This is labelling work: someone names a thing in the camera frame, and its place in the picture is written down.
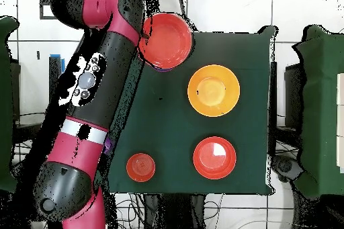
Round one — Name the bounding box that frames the large yellow-orange bowl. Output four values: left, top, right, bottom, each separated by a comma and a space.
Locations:
187, 64, 241, 118

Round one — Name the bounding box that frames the large orange bowl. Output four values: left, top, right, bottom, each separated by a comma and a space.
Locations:
192, 136, 238, 181
138, 12, 194, 70

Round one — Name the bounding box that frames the purple cup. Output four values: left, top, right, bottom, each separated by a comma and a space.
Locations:
103, 137, 114, 155

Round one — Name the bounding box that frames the dark green table cloth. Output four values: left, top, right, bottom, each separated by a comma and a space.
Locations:
107, 24, 277, 195

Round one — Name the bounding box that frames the small orange bowl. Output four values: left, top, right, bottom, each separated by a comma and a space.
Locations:
126, 152, 157, 183

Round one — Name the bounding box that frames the blue tape strip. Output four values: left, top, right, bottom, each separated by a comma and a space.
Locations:
49, 53, 66, 74

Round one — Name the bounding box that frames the black office chair base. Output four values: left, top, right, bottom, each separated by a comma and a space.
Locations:
271, 154, 304, 184

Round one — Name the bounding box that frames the green cloth covered side table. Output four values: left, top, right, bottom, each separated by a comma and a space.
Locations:
0, 15, 25, 193
292, 24, 344, 200

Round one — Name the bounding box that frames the black square frame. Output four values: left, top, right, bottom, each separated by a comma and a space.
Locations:
39, 0, 56, 21

